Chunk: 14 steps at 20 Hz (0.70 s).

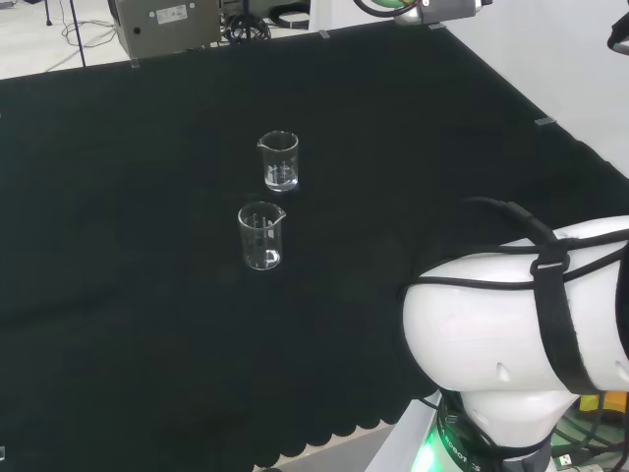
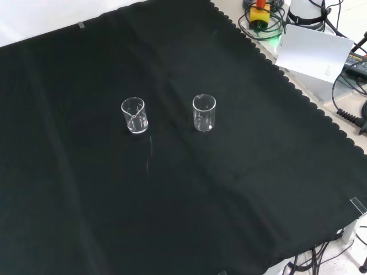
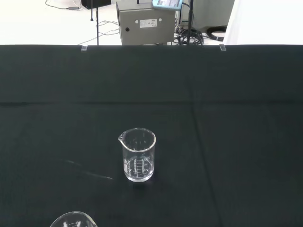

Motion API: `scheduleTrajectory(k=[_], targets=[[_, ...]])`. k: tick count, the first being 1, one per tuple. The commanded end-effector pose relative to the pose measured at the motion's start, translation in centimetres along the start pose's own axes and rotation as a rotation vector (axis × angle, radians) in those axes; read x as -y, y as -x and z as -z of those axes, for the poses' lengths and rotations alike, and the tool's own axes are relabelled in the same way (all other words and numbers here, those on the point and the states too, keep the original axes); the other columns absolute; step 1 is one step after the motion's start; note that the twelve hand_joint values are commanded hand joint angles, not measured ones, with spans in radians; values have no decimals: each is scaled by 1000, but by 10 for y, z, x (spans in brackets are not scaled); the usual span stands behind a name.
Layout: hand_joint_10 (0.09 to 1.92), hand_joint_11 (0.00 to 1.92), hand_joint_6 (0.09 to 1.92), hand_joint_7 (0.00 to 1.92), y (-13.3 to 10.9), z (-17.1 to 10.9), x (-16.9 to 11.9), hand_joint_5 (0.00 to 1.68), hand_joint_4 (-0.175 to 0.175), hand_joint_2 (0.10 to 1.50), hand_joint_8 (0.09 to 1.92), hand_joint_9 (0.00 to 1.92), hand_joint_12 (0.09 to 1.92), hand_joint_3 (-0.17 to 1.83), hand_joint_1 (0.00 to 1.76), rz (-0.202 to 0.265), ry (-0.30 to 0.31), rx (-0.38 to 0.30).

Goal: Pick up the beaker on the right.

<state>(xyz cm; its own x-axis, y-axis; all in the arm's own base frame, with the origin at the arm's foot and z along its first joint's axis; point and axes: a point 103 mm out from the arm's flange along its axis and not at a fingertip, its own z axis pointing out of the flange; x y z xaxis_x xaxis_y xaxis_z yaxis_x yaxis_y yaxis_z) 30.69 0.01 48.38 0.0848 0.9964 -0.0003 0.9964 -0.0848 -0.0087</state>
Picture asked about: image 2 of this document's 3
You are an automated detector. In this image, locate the clear glass beaker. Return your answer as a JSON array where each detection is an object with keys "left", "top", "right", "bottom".
[
  {"left": 120, "top": 97, "right": 149, "bottom": 135},
  {"left": 192, "top": 93, "right": 217, "bottom": 132}
]

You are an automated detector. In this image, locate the black bench cloth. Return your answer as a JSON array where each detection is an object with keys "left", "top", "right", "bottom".
[{"left": 0, "top": 0, "right": 367, "bottom": 275}]

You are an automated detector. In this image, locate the yellow stop button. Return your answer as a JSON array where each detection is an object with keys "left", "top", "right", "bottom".
[{"left": 248, "top": 0, "right": 271, "bottom": 30}]

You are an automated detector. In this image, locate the pale board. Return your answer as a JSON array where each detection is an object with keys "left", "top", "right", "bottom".
[{"left": 275, "top": 23, "right": 355, "bottom": 84}]

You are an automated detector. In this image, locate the clear tape strip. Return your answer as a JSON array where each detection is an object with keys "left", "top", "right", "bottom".
[{"left": 350, "top": 197, "right": 367, "bottom": 215}]

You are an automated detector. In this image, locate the black power adapter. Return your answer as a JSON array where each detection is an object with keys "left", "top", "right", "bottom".
[{"left": 343, "top": 52, "right": 367, "bottom": 76}]

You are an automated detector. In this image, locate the white bench leg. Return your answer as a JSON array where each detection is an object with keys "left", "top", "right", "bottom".
[{"left": 341, "top": 213, "right": 367, "bottom": 245}]

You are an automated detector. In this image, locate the black tripod leg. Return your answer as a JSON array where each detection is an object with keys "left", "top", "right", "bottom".
[{"left": 351, "top": 30, "right": 367, "bottom": 53}]

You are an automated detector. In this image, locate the dark green looped cable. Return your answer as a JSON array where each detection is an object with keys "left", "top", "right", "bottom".
[{"left": 237, "top": 5, "right": 286, "bottom": 40}]

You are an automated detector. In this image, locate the black coiled cable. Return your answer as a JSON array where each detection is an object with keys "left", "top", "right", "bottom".
[{"left": 331, "top": 67, "right": 367, "bottom": 136}]

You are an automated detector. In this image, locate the white robot base, black strap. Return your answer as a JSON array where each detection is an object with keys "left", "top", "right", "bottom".
[{"left": 286, "top": 0, "right": 326, "bottom": 32}]

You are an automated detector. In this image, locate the black cable bundle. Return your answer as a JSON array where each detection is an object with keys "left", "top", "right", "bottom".
[{"left": 282, "top": 239, "right": 346, "bottom": 275}]

